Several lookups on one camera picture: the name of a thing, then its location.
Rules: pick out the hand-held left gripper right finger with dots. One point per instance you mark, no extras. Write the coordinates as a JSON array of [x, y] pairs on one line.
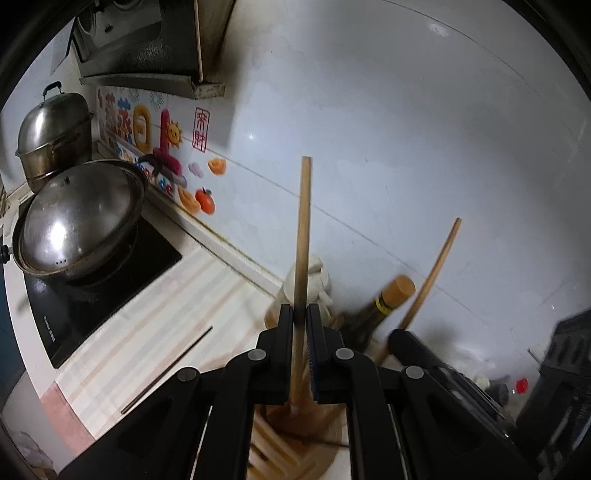
[[312, 323]]

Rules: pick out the dark sauce bottle yellow cap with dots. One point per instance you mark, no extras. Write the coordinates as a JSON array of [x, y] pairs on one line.
[[397, 288]]

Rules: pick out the white ceramic jar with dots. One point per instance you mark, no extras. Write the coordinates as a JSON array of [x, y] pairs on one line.
[[318, 281]]

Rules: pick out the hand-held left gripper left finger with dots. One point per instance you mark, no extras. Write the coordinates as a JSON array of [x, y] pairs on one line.
[[287, 323]]

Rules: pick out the steel steamer pot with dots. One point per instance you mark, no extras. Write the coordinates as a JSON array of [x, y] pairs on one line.
[[51, 134]]

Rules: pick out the steel wok lid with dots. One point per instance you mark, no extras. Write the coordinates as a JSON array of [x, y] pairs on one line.
[[78, 217]]

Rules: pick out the colourful wall sticker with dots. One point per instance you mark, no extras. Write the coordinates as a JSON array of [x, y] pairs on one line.
[[161, 134]]

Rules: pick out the black chopstick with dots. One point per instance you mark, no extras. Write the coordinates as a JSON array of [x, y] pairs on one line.
[[171, 367]]

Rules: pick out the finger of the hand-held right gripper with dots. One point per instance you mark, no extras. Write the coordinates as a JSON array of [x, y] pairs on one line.
[[411, 348]]

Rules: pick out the black induction cooktop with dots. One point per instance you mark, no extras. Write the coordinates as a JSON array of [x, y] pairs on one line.
[[92, 300]]

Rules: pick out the black range hood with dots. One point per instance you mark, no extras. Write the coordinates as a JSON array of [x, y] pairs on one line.
[[138, 50]]

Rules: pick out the wooden slotted utensil holder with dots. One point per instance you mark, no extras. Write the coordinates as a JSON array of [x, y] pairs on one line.
[[286, 443]]

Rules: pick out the brown wooden chopstick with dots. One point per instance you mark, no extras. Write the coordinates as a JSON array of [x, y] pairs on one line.
[[304, 221]]

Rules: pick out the light wooden chopstick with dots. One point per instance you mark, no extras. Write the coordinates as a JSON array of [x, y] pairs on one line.
[[438, 263]]

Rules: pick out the blue cabinet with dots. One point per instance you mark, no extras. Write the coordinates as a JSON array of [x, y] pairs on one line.
[[11, 341]]

